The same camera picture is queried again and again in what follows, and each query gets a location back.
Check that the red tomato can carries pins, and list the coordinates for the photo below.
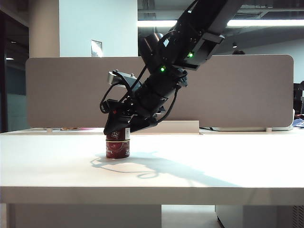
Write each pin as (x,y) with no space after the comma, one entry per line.
(116,150)

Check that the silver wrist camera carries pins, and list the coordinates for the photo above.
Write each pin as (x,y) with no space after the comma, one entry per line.
(118,78)

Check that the dark office equipment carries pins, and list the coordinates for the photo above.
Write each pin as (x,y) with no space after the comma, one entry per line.
(298,97)

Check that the white divider bracket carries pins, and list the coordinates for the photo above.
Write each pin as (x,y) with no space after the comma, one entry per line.
(268,129)
(49,130)

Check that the framed notice on pillar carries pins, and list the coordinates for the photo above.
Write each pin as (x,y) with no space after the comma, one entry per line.
(96,48)

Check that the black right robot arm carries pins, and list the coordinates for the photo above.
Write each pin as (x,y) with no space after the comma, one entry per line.
(190,31)

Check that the red tin can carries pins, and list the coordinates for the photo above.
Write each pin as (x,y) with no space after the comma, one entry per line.
(120,135)

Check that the blue cloth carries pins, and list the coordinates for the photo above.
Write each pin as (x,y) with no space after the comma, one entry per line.
(298,123)

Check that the long ceiling light strip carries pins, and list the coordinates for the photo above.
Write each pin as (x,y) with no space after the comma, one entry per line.
(261,22)

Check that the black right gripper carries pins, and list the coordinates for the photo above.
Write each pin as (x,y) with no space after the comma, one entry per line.
(137,110)

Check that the grey-brown fabric desk divider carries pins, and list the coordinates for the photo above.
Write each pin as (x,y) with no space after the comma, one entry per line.
(59,95)

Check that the orange flat item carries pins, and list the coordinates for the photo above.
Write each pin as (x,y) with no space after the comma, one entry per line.
(69,129)

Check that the dark-haired person head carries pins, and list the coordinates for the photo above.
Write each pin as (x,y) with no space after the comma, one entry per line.
(240,52)

